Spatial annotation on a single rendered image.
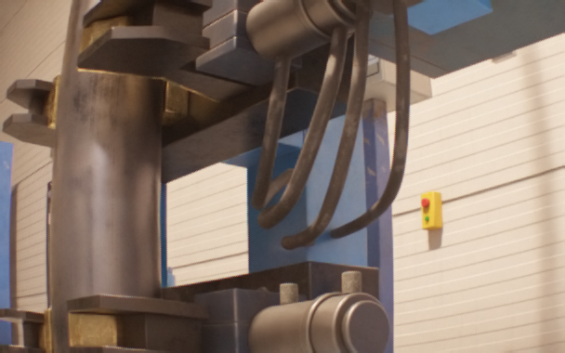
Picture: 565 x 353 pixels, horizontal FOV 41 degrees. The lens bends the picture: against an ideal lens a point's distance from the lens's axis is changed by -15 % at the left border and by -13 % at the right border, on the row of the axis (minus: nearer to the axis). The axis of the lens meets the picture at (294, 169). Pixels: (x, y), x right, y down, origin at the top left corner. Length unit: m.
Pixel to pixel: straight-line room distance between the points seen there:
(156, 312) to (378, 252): 1.12
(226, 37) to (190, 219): 3.64
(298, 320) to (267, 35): 0.43
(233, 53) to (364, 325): 0.47
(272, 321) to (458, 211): 2.34
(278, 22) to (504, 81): 2.22
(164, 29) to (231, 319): 0.43
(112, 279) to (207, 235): 3.39
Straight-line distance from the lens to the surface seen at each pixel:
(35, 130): 1.65
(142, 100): 1.45
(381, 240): 2.16
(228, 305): 1.18
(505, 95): 3.37
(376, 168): 2.20
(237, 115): 1.46
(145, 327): 1.13
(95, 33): 1.32
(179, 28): 1.27
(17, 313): 1.53
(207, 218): 4.74
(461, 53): 1.58
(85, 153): 1.40
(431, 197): 3.46
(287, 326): 1.11
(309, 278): 1.25
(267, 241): 1.69
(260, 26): 1.27
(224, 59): 1.31
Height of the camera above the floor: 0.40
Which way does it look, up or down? 16 degrees up
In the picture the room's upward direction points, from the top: 1 degrees counter-clockwise
